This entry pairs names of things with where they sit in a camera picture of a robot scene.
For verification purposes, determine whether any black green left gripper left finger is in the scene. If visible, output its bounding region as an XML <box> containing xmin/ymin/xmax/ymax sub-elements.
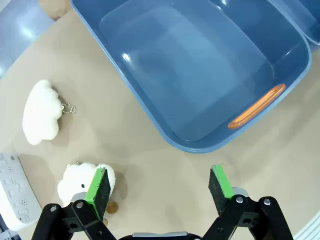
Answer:
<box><xmin>31</xmin><ymin>166</ymin><xmax>121</xmax><ymax>240</ymax></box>

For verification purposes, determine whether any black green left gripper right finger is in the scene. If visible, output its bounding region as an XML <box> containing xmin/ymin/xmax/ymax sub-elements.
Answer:
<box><xmin>199</xmin><ymin>164</ymin><xmax>295</xmax><ymax>240</ymax></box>

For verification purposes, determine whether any white digital clock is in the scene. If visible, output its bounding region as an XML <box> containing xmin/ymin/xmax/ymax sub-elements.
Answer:
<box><xmin>0</xmin><ymin>152</ymin><xmax>43</xmax><ymax>232</ymax></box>

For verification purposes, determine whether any small brown round disc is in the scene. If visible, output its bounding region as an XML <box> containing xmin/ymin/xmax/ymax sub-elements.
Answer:
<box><xmin>106</xmin><ymin>201</ymin><xmax>119</xmax><ymax>215</ymax></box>

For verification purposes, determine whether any white cloud plush smiling face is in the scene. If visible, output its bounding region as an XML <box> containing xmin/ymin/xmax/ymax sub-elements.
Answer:
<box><xmin>56</xmin><ymin>161</ymin><xmax>117</xmax><ymax>202</ymax></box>

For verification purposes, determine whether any white cloud plush toy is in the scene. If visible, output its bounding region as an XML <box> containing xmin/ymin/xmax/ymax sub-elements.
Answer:
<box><xmin>21</xmin><ymin>79</ymin><xmax>77</xmax><ymax>146</ymax></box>

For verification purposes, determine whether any blue basket with orange handles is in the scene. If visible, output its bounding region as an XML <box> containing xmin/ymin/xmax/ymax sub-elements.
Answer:
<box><xmin>69</xmin><ymin>0</ymin><xmax>313</xmax><ymax>154</ymax></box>
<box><xmin>268</xmin><ymin>0</ymin><xmax>320</xmax><ymax>47</ymax></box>

